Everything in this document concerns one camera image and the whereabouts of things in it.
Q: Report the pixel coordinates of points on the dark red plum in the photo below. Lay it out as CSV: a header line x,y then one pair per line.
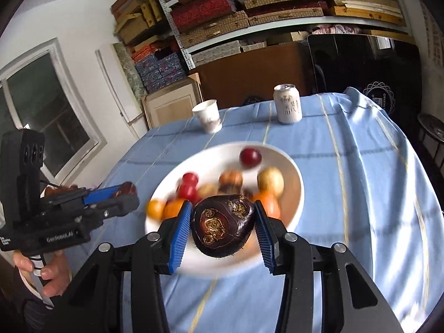
x,y
250,157

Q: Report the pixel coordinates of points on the orange mandarin with stem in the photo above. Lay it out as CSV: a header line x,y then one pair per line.
x,y
172,208

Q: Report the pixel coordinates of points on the white ceramic plate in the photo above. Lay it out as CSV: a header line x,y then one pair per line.
x,y
209,164

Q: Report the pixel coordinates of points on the window with white frame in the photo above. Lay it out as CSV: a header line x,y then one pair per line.
x,y
40,94

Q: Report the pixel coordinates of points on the dark carved water chestnut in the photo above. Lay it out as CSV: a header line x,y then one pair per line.
x,y
222,224

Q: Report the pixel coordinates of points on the framed wooden panel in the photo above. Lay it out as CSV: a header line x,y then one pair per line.
x,y
173,103

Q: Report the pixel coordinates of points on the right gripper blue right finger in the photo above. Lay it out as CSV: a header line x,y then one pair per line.
x,y
269,232

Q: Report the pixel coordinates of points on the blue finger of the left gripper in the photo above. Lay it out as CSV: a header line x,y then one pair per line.
x,y
96,196

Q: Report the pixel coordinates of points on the striped orange apple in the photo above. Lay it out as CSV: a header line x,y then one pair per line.
x,y
230,180

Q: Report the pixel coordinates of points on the large orange tangerine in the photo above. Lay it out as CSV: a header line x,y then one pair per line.
x,y
269,202

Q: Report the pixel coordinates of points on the white drink can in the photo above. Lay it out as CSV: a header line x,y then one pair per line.
x,y
288,105

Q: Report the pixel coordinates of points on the small yellow-orange tomato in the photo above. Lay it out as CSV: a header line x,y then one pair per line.
x,y
154,209

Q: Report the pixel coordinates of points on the white paper cup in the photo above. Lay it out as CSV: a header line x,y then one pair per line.
x,y
208,114

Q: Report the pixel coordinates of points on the red cherry tomato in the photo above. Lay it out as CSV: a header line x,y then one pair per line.
x,y
187,187

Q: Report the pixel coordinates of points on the blue checked tablecloth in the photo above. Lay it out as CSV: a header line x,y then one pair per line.
x,y
365,187

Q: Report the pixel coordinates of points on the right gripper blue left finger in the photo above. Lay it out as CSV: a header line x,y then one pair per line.
x,y
174,235

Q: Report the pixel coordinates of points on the yellow speckled potato-like fruit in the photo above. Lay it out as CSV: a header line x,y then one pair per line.
x,y
271,179

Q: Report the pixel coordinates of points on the metal storage shelf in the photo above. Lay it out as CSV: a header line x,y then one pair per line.
x,y
202,24

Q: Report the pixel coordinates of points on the person's left hand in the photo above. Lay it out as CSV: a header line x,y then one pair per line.
x,y
57,273

